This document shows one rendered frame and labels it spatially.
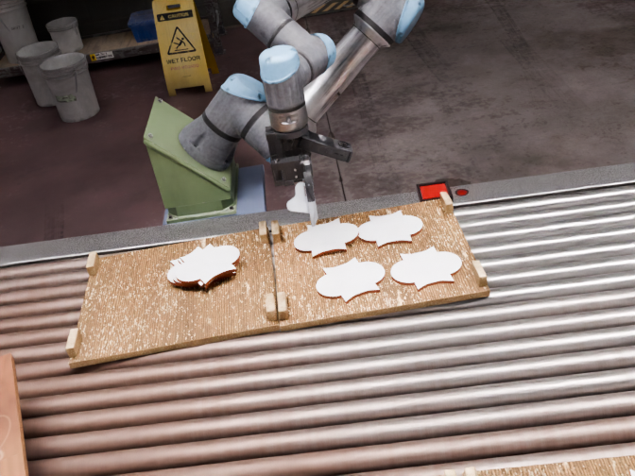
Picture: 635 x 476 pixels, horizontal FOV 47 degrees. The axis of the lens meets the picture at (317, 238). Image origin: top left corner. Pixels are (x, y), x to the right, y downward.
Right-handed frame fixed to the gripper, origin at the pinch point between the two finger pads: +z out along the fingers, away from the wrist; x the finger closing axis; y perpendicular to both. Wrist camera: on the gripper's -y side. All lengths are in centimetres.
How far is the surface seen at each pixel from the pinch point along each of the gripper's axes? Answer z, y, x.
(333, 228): 7.5, -3.3, -2.5
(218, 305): 8.8, 22.1, 17.0
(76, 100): 89, 146, -316
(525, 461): 10, -26, 64
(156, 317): 8.8, 34.8, 17.9
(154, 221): 103, 83, -176
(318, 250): 7.7, 0.5, 5.0
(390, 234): 8.0, -15.4, 2.8
